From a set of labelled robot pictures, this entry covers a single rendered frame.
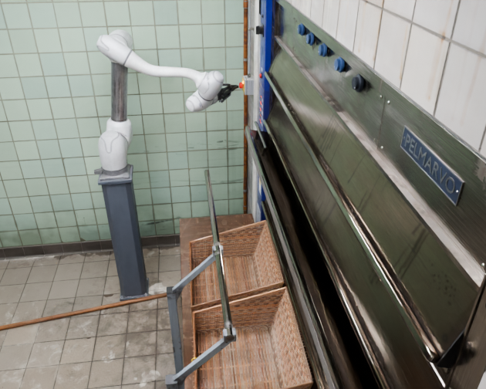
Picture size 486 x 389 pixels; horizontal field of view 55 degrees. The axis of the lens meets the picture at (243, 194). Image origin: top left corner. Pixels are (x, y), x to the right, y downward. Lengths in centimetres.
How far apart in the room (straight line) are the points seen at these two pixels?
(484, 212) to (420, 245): 24
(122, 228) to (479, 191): 261
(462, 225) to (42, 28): 292
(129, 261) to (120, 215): 38
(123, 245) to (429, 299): 252
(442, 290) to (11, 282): 346
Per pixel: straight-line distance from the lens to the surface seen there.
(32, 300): 382
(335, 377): 127
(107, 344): 334
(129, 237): 324
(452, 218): 95
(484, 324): 90
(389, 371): 126
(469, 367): 97
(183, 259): 295
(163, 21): 329
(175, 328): 235
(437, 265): 102
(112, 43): 278
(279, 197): 195
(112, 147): 293
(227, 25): 331
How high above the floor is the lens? 244
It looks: 32 degrees down
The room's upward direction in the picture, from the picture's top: straight up
